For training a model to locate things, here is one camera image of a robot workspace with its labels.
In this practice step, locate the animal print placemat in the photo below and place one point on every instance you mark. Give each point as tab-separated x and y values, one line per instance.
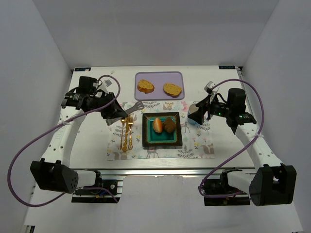
197	140

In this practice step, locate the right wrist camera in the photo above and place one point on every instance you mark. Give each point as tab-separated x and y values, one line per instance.
209	86

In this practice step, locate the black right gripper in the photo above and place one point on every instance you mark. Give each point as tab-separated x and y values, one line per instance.
204	109

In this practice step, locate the right yellow bread slice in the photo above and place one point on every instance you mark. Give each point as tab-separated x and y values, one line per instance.
172	89

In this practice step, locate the silver serving tongs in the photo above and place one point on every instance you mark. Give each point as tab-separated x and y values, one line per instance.
137	106

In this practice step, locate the orange glazed bread roll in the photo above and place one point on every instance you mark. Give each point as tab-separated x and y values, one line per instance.
157	125

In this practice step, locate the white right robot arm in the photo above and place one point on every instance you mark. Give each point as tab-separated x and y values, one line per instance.
273	182

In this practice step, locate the left yellow bread slice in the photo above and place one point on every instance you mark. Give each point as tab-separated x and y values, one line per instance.
145	86

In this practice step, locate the lavender plastic tray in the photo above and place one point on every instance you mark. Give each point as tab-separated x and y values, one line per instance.
158	79

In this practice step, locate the blue table label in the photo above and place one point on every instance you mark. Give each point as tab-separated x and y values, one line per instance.
226	67
82	69

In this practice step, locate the blue ceramic mug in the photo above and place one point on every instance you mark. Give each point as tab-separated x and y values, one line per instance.
195	116

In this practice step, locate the green black square plate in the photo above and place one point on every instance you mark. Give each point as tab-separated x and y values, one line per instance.
164	139

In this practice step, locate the right blue table label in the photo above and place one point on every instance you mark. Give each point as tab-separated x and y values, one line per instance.
226	67

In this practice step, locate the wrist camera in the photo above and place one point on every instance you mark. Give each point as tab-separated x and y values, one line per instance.
87	85
209	86

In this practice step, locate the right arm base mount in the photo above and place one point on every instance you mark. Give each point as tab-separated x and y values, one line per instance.
220	187

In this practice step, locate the brown chocolate bun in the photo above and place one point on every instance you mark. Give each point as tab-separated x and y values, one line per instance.
169	125

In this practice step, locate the gold knife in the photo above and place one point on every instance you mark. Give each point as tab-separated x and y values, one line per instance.
124	147

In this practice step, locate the left blue table label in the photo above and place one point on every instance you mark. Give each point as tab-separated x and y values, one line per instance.
82	69

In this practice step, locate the gold fork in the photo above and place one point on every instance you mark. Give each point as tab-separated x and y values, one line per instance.
130	122

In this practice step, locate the gold spoon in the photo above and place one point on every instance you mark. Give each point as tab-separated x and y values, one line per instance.
123	122

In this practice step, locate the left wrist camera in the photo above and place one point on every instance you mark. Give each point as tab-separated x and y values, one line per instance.
87	85

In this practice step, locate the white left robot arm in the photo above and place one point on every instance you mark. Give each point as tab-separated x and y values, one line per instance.
52	172

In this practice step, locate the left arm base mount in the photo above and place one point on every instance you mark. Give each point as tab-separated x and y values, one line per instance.
110	192

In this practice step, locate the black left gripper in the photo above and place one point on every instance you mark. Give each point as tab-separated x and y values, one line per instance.
109	105

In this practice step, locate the yellow bread slice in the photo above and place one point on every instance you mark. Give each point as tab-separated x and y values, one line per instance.
172	89
145	86

